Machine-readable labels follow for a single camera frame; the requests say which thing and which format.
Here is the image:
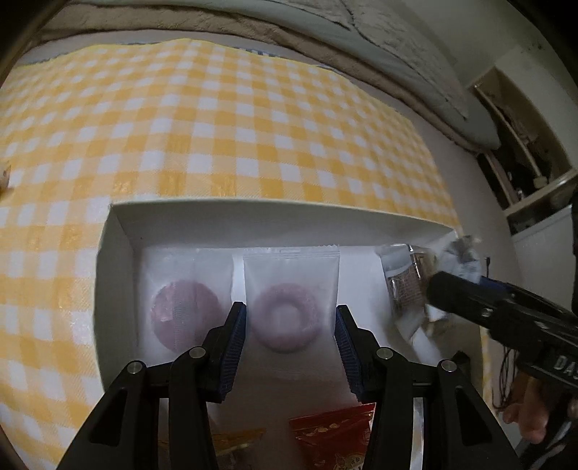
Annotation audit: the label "closet shelf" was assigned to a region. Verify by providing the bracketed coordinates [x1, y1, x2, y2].
[472, 65, 578, 236]

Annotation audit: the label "orange snack packet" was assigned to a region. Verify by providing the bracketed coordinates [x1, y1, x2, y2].
[210, 429, 267, 470]

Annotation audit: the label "folded bedding with pillows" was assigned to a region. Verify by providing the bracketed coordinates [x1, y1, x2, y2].
[38, 0, 479, 154]

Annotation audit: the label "white sliding door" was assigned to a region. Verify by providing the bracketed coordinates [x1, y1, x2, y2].
[510, 208, 578, 290]

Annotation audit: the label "person's right hand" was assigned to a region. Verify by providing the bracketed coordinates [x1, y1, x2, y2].
[501, 373, 575, 446]

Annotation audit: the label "red snack packet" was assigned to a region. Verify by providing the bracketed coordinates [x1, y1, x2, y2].
[289, 402, 378, 470]

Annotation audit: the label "biscuits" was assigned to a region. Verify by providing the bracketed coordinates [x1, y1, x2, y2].
[377, 244, 441, 344]

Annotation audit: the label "yellow checkered mat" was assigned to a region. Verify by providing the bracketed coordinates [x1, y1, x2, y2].
[0, 38, 461, 453]

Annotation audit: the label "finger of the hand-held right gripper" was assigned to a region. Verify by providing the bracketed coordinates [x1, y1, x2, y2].
[426, 270, 516, 324]
[478, 275, 578, 328]

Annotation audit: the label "donut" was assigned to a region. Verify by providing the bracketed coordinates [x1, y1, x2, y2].
[140, 246, 236, 358]
[241, 246, 344, 362]

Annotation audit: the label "beige quilted pillow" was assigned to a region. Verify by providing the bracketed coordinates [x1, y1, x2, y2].
[336, 0, 470, 120]

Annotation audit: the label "white cardboard box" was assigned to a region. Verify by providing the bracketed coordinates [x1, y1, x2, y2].
[92, 196, 486, 470]

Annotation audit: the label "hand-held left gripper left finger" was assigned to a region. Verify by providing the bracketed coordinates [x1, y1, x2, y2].
[59, 300, 248, 470]

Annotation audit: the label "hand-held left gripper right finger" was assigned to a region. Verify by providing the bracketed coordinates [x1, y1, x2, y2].
[335, 305, 520, 470]

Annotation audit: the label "black cable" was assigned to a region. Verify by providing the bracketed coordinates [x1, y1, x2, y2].
[494, 348, 520, 412]

